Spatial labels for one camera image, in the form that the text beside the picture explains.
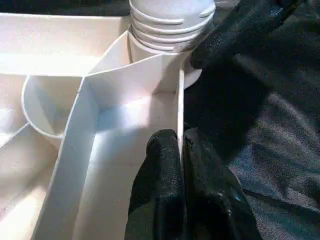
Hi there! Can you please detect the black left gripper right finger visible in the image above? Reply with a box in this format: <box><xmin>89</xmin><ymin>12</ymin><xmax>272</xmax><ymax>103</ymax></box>
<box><xmin>180</xmin><ymin>123</ymin><xmax>263</xmax><ymax>240</ymax></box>

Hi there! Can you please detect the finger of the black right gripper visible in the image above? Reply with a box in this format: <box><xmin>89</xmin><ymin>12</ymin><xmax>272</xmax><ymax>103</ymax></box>
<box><xmin>188</xmin><ymin>0</ymin><xmax>296</xmax><ymax>70</ymax></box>

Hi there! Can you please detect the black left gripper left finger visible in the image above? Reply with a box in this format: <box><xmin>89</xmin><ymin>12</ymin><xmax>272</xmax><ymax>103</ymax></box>
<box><xmin>124</xmin><ymin>128</ymin><xmax>188</xmax><ymax>240</ymax></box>

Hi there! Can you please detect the white plastic table leg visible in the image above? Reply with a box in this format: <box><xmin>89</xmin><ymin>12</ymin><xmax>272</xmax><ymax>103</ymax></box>
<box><xmin>127</xmin><ymin>0</ymin><xmax>217</xmax><ymax>55</ymax></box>

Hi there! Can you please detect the white plastic table top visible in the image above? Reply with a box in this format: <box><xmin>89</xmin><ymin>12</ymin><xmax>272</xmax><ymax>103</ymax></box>
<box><xmin>0</xmin><ymin>12</ymin><xmax>204</xmax><ymax>240</ymax></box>

